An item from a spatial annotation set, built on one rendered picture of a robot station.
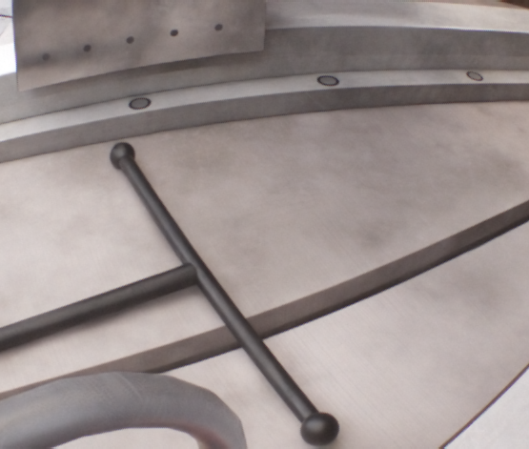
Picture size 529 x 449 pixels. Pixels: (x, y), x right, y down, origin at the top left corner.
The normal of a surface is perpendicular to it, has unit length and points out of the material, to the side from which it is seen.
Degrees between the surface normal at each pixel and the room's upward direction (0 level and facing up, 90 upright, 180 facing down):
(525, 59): 90
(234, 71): 90
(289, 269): 0
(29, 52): 90
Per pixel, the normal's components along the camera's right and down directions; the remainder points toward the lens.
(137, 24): 0.27, 0.62
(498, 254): 0.04, -0.77
